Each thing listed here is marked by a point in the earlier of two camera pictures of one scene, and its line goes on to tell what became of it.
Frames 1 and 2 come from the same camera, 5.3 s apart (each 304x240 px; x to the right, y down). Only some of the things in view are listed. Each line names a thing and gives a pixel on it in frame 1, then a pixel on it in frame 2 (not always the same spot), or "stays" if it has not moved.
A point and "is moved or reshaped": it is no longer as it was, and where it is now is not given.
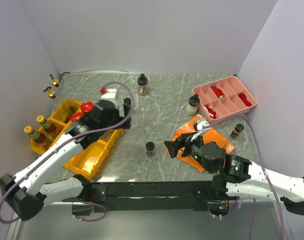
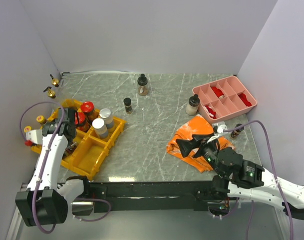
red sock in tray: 211,113 stays
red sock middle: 218,92 stays
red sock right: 243,98 stays
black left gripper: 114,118 -> 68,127
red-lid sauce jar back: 87,106 stays
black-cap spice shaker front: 150,146 is moved or reshaped
